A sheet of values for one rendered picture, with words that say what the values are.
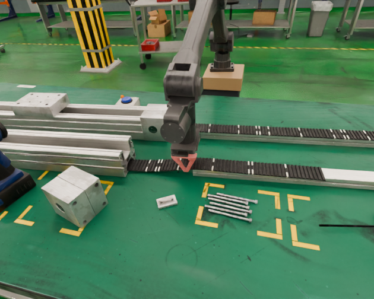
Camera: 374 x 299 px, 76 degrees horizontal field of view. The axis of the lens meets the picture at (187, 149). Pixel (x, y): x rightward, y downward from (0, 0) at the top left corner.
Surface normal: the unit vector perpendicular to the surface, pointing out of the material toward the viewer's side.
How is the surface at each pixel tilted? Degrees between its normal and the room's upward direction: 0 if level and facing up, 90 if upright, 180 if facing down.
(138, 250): 0
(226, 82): 90
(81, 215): 90
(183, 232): 0
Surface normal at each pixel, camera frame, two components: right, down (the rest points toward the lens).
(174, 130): -0.25, 0.61
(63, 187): -0.05, -0.79
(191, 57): -0.14, -0.52
